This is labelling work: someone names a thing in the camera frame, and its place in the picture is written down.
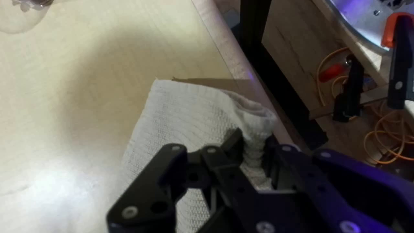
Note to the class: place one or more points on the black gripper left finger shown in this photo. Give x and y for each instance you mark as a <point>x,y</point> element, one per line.
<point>233,145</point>

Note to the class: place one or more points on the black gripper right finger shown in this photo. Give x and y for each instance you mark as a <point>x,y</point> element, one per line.
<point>269,162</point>

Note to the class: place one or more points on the beige cloth towel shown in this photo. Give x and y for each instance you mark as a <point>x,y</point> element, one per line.
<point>196,116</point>

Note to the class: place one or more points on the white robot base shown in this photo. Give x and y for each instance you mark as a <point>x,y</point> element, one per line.
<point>366,19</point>

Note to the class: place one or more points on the black clamp with orange handle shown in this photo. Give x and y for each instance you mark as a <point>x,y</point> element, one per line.
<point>398,38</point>

